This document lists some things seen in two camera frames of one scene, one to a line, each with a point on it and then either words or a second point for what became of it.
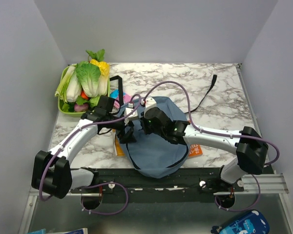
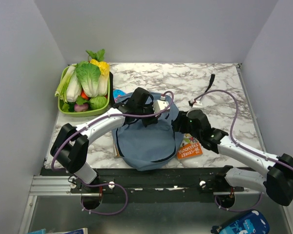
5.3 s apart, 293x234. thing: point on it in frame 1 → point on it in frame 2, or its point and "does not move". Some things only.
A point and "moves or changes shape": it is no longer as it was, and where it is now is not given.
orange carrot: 84,95 does not move
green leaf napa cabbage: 89,74 does not move
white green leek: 60,92 does not move
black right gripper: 143,124 → 182,116
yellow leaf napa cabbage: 104,69 does not move
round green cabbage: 94,101 does not move
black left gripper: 128,136 → 153,120
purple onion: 82,107 does not move
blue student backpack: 153,154 moves or changes shape
